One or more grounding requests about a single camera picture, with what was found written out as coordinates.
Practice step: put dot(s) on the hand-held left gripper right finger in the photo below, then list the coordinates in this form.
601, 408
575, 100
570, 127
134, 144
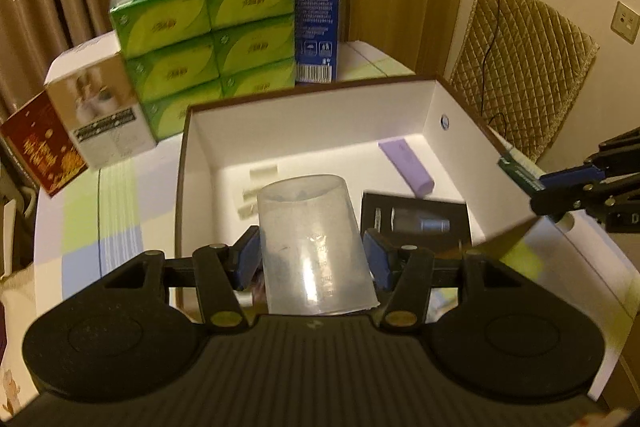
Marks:
378, 259

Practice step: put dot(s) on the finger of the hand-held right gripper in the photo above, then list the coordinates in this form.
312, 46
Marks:
565, 202
575, 178

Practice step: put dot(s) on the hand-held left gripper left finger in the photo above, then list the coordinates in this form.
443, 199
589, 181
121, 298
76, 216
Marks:
245, 259

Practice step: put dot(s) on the black product box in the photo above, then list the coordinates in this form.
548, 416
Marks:
380, 212

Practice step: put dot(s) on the dark green small tube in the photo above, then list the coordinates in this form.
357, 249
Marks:
520, 172

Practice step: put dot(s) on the translucent plastic cup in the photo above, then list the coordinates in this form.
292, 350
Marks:
315, 247

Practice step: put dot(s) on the cream hair claw clip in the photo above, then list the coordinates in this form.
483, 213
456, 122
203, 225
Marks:
262, 173

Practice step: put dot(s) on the purple flat pack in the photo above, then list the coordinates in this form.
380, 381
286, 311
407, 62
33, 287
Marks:
407, 169

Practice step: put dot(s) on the brown cardboard box white inside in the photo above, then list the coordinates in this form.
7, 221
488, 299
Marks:
320, 142

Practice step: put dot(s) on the quilted chair cover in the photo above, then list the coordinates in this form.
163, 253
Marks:
525, 72

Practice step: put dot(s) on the white product box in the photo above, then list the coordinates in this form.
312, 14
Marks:
100, 107

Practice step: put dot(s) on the green tissue pack bundle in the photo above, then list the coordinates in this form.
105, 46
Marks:
200, 32

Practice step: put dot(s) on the red gift box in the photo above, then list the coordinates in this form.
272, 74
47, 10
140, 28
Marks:
40, 147

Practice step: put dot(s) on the blue milk carton case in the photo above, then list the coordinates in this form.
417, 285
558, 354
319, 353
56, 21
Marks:
315, 7

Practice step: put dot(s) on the beige wall socket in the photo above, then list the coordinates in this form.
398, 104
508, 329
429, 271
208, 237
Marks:
626, 23

